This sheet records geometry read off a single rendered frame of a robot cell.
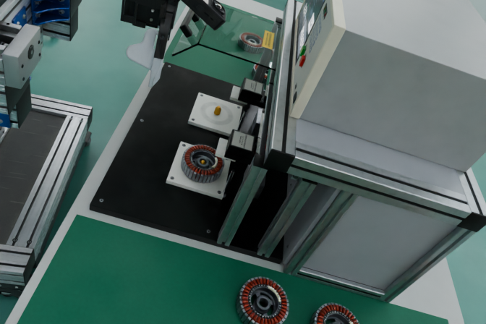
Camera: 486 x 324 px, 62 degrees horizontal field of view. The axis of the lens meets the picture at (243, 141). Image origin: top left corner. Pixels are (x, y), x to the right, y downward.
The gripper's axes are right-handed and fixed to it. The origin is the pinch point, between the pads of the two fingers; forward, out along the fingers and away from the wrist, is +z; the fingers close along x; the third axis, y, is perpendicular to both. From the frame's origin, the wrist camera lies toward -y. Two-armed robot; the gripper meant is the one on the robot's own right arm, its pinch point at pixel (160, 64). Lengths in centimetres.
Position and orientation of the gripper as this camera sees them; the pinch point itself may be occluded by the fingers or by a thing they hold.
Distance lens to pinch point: 75.7
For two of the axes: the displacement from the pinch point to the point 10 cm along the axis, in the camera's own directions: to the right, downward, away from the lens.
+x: 0.0, 6.9, -7.2
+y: -9.6, -2.1, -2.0
